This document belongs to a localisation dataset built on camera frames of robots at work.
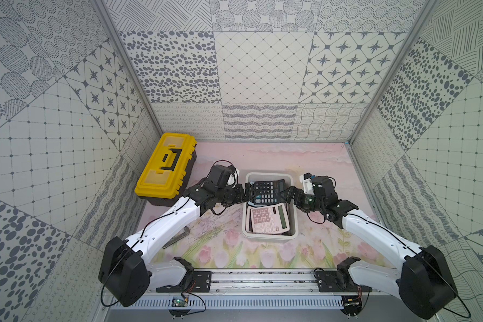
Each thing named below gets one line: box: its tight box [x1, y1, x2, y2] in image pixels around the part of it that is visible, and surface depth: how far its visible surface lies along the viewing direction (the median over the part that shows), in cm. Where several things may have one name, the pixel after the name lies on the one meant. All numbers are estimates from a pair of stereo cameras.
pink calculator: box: [246, 202, 290, 235], surface depth 81 cm
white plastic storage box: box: [242, 172, 299, 241], surface depth 79 cm
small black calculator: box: [252, 179, 286, 206], surface depth 89 cm
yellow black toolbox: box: [134, 132, 198, 207], surface depth 90 cm
